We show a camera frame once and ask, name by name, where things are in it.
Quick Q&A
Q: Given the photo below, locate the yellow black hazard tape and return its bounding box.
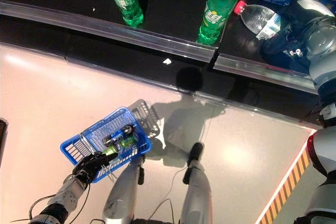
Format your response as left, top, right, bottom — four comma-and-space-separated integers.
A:
256, 150, 313, 224

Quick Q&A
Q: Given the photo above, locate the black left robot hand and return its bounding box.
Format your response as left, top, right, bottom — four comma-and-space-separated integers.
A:
72, 152, 119, 184

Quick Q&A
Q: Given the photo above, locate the silver right robot leg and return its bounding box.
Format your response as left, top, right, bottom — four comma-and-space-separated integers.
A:
181, 142, 213, 224

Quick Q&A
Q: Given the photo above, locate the blue plastic shopping basket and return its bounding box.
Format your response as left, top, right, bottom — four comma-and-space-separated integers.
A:
60, 106, 153, 184

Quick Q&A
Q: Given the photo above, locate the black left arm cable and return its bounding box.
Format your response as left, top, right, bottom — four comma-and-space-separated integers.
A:
10, 184, 91, 224

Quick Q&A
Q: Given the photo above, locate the green drink can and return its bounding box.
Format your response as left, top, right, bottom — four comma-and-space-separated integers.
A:
101, 147, 119, 156

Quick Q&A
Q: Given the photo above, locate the dark display cabinet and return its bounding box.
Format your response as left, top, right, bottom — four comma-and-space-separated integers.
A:
0, 119, 8, 163

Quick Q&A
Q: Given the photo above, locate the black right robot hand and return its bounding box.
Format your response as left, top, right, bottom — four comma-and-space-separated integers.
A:
259, 0, 336, 75

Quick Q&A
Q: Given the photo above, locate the clear water bottle red label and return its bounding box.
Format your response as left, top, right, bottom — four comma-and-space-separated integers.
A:
233, 0, 292, 40

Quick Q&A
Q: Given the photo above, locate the dark robot waist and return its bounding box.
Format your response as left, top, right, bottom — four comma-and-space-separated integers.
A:
131, 218, 184, 224

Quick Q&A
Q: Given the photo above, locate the thin white cable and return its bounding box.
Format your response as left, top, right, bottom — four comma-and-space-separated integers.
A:
148, 167, 190, 221

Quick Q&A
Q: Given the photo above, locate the silver left robot leg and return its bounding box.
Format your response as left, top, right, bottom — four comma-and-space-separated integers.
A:
102, 155, 145, 224

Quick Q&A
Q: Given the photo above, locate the silver robot leg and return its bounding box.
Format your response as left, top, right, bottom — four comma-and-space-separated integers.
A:
181, 142, 213, 224
102, 155, 145, 224

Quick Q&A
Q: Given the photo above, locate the black base shelf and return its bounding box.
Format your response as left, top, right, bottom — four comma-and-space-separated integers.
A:
0, 14, 326, 130

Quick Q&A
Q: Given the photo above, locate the cola bottle blue label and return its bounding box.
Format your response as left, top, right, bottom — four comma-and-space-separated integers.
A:
102, 124, 137, 146

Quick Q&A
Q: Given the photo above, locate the green bottle in basket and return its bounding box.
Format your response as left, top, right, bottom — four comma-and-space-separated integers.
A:
118, 133, 139, 148

